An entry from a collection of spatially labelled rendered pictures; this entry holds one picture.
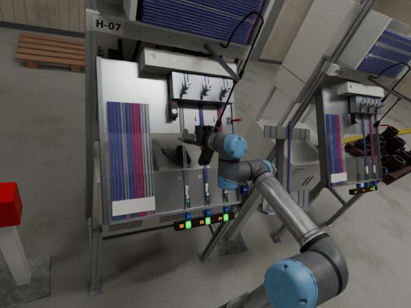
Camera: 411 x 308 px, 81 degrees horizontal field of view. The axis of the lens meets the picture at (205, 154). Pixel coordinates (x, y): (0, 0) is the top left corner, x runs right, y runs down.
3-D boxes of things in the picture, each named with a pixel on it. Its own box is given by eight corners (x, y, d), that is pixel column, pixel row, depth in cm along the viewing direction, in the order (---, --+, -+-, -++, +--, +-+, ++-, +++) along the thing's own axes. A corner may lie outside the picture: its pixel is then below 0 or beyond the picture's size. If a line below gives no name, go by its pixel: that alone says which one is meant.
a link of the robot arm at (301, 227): (377, 271, 61) (266, 151, 94) (351, 284, 56) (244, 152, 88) (348, 291, 68) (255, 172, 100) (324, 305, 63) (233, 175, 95)
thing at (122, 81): (227, 134, 138) (232, 133, 134) (103, 134, 107) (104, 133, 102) (223, 78, 140) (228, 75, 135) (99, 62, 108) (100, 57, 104)
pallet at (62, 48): (113, 52, 402) (114, 45, 395) (126, 77, 350) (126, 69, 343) (18, 40, 336) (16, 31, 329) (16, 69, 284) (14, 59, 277)
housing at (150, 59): (222, 85, 140) (237, 77, 128) (137, 76, 117) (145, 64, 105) (222, 72, 141) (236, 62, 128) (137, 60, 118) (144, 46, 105)
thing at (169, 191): (235, 200, 134) (238, 200, 131) (107, 220, 103) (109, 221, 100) (232, 165, 135) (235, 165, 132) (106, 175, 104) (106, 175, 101)
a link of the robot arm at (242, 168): (249, 189, 87) (252, 159, 85) (224, 192, 81) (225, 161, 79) (236, 182, 94) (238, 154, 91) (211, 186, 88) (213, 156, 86)
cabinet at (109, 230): (189, 225, 196) (213, 173, 158) (94, 244, 163) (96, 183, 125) (167, 168, 237) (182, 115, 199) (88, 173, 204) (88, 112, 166)
